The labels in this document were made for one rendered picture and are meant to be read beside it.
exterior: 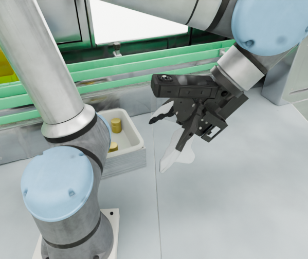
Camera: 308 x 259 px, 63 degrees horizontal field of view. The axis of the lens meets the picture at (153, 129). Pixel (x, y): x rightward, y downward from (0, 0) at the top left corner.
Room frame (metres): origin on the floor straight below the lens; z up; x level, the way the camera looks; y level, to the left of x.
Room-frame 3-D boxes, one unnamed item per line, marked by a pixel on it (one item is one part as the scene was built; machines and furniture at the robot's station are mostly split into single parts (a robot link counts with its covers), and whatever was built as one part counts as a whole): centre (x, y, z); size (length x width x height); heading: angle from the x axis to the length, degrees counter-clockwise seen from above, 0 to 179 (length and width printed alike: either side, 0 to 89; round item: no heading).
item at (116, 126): (0.71, 0.13, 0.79); 0.04 x 0.04 x 0.04
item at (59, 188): (0.30, 0.16, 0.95); 0.13 x 0.12 x 0.14; 179
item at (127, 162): (0.65, 0.15, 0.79); 0.27 x 0.17 x 0.08; 23
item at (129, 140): (0.62, 0.14, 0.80); 0.22 x 0.17 x 0.09; 23
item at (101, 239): (0.29, 0.16, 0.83); 0.15 x 0.15 x 0.10
